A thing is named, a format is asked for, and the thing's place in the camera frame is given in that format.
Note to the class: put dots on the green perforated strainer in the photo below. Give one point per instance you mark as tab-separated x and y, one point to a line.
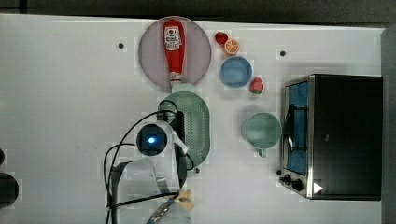
189	116

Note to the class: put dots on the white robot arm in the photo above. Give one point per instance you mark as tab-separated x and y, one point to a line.
143	189

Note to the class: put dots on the blue bowl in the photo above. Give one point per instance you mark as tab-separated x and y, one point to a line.
236	72

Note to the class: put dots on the grey round plate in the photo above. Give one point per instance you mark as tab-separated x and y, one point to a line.
151	53

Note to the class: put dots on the red toy strawberry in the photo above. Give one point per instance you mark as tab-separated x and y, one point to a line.
256	86

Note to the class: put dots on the green mug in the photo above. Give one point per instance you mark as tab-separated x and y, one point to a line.
261	131

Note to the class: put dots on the orange slice toy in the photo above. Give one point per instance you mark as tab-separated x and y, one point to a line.
231	47

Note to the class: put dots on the red toy apple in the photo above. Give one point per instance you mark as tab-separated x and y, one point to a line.
221	38

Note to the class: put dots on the red ketchup bottle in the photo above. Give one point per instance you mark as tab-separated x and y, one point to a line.
174	43

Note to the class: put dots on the black toaster oven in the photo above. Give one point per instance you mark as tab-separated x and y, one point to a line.
332	135

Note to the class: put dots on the black round object left edge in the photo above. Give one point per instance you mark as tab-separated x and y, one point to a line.
9	190

